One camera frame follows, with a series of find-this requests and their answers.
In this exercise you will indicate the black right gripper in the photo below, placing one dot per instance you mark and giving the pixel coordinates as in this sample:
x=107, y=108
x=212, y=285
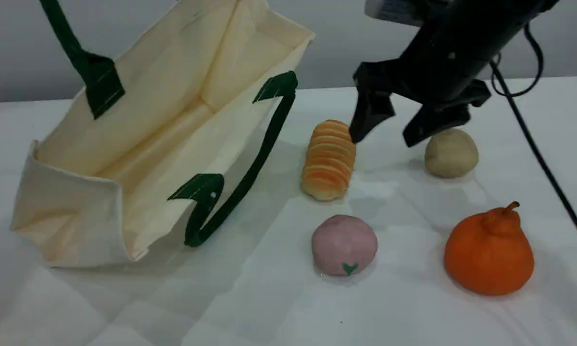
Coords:
x=437, y=67

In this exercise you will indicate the long ridged orange bread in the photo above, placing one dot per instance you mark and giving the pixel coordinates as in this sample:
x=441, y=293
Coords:
x=327, y=168

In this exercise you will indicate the pink peach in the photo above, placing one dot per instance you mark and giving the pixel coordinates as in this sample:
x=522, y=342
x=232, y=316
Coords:
x=344, y=242

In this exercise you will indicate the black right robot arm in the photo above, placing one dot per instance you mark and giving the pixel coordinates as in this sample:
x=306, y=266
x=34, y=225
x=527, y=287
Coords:
x=500, y=19

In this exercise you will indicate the beige round ball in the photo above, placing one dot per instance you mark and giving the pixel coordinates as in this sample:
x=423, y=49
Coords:
x=452, y=156

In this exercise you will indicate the orange tangerine with stem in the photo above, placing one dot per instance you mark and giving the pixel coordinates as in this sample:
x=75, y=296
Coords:
x=488, y=254

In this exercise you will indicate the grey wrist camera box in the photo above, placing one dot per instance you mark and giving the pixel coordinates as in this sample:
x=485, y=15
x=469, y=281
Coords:
x=394, y=9

